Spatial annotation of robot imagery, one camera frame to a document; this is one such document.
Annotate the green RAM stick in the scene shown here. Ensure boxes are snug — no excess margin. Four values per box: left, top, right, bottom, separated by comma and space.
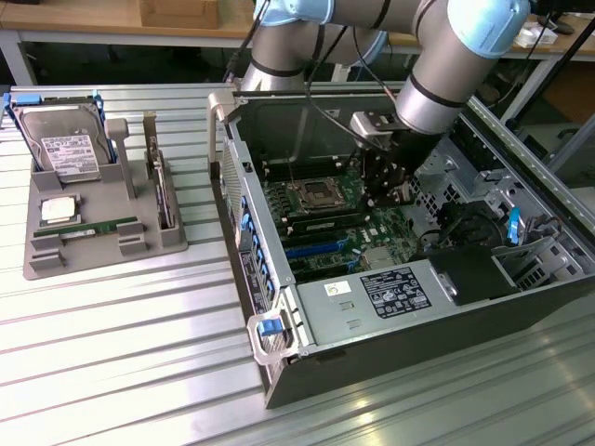
38, 216, 139, 240

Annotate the cardboard box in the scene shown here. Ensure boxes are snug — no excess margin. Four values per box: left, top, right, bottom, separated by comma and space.
139, 0, 219, 29

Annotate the grey power supply unit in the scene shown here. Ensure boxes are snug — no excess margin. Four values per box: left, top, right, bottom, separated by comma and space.
297, 259, 459, 348

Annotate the black fan shroud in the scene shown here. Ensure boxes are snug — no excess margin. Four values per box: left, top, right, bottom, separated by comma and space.
411, 253, 522, 307

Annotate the open black PC case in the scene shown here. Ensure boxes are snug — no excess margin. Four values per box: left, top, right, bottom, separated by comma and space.
206, 82, 595, 410

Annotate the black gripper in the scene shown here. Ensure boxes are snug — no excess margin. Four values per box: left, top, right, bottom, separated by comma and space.
361, 128, 441, 208

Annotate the hard disk in blue carrier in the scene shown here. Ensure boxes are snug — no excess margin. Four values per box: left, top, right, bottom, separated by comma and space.
2, 90, 117, 183

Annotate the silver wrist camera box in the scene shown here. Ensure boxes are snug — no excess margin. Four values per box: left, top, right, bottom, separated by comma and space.
349, 110, 405, 151

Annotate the blue expansion slot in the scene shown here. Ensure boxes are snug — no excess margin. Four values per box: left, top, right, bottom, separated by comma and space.
284, 239, 350, 260

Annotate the green motherboard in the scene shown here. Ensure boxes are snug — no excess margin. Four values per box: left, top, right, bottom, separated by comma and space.
259, 155, 433, 284

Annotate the wooden workbench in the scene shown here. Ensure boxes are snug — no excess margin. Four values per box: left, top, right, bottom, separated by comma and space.
0, 0, 261, 85

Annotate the blue disk bay clip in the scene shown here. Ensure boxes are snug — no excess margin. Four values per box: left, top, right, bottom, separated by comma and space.
506, 207, 522, 245

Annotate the silver CPU chip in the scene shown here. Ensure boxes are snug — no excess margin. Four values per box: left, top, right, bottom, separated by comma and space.
38, 196, 83, 227

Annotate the graphics card with metal bracket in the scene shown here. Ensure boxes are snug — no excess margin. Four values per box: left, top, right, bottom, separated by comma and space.
142, 110, 174, 230

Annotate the grey parts rack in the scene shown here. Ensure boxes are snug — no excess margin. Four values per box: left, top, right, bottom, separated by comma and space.
22, 116, 189, 282

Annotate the installed RAM stick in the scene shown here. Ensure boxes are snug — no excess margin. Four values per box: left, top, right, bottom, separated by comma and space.
288, 212, 368, 236

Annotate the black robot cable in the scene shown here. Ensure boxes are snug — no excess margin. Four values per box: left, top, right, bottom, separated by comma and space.
225, 0, 401, 154

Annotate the CPU socket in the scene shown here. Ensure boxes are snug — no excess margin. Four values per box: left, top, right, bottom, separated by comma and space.
297, 177, 346, 208

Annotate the blue case latch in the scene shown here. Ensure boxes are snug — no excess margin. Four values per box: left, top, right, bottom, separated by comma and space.
258, 314, 283, 338

